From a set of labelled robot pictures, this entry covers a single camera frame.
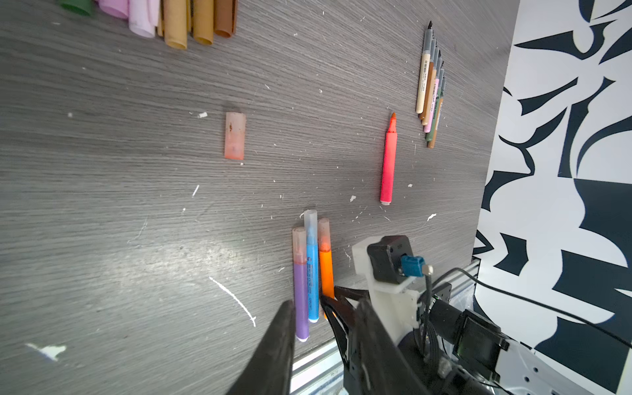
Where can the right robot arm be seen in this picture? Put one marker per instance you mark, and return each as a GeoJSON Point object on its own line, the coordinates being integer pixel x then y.
{"type": "Point", "coordinates": [452, 351]}

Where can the green pen cap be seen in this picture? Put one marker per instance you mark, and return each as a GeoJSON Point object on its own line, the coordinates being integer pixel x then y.
{"type": "Point", "coordinates": [79, 7]}

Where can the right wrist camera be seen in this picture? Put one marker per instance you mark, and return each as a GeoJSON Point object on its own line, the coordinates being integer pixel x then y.
{"type": "Point", "coordinates": [379, 260]}

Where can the tan pen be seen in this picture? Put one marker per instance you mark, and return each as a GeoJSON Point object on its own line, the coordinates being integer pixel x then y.
{"type": "Point", "coordinates": [436, 56]}

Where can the light pink pen cap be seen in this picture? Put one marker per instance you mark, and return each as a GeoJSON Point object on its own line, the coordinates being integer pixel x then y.
{"type": "Point", "coordinates": [143, 17]}

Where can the red marker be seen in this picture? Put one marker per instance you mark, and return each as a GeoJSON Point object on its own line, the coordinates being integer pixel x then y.
{"type": "Point", "coordinates": [389, 161]}

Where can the blue marker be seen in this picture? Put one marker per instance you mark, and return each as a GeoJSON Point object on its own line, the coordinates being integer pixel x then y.
{"type": "Point", "coordinates": [312, 253]}

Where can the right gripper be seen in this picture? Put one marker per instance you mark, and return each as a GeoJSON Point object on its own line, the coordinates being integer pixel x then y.
{"type": "Point", "coordinates": [435, 370]}

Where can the ochre capped brown pen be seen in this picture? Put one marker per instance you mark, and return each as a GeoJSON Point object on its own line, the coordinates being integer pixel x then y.
{"type": "Point", "coordinates": [429, 82]}

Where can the purple marker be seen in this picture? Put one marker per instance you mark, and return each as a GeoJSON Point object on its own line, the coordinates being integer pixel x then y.
{"type": "Point", "coordinates": [299, 249]}

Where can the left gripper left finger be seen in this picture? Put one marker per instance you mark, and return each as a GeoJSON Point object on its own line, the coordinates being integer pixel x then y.
{"type": "Point", "coordinates": [269, 370]}

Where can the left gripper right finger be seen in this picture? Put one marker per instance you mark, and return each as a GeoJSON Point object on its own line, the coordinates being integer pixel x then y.
{"type": "Point", "coordinates": [382, 367]}

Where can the green capped brown pen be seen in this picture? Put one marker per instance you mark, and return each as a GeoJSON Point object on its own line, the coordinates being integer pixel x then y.
{"type": "Point", "coordinates": [431, 143]}

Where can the orange marker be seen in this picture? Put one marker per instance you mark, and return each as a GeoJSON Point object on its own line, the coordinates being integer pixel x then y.
{"type": "Point", "coordinates": [325, 258]}

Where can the tan pen cap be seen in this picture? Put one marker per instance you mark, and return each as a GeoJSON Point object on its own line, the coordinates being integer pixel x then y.
{"type": "Point", "coordinates": [175, 22]}

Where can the dark brown pen cap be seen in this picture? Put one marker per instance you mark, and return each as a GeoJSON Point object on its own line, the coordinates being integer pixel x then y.
{"type": "Point", "coordinates": [225, 13]}

